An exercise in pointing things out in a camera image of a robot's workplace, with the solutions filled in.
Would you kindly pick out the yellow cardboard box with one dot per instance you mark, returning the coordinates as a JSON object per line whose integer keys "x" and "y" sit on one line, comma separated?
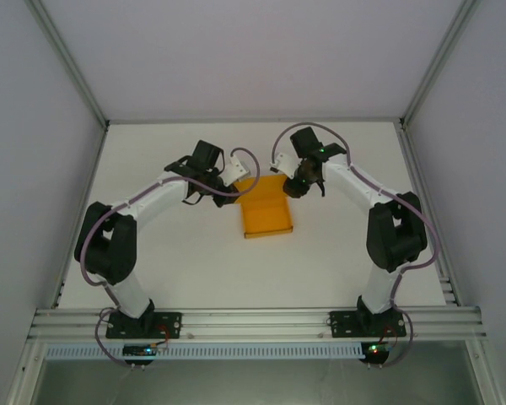
{"x": 265, "y": 213}

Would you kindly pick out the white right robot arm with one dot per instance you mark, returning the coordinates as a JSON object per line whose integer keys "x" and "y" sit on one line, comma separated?
{"x": 394, "y": 236}

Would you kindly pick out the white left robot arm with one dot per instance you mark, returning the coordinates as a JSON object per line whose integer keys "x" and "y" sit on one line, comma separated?
{"x": 126, "y": 236}

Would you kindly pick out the aluminium side rail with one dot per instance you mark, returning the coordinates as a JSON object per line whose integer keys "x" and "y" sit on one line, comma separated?
{"x": 430, "y": 219}

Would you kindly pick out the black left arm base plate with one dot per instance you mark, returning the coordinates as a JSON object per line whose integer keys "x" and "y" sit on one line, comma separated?
{"x": 168, "y": 324}

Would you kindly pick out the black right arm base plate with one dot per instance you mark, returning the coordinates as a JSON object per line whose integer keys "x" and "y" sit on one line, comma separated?
{"x": 341, "y": 324}

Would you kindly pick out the aluminium frame post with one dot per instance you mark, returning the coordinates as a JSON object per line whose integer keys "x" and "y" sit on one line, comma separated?
{"x": 73, "y": 71}
{"x": 438, "y": 63}

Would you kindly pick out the aluminium mounting rail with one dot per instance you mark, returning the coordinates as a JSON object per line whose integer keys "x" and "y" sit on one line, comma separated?
{"x": 253, "y": 322}

